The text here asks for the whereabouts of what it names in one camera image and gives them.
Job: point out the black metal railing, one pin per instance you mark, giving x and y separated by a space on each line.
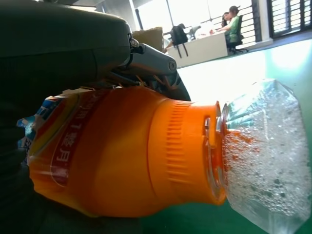
248 22

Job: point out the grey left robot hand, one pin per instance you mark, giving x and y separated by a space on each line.
60 48

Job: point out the black office chair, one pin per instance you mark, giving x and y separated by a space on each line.
240 32

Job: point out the dark-framed window with blinds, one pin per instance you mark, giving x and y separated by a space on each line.
290 16

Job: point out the white office desk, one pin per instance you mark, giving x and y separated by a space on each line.
199 50

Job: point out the black backpack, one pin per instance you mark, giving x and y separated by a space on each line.
179 35

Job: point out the green table mat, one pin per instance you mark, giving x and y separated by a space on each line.
195 223

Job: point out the person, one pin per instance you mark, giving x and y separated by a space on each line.
233 29
168 46
224 19

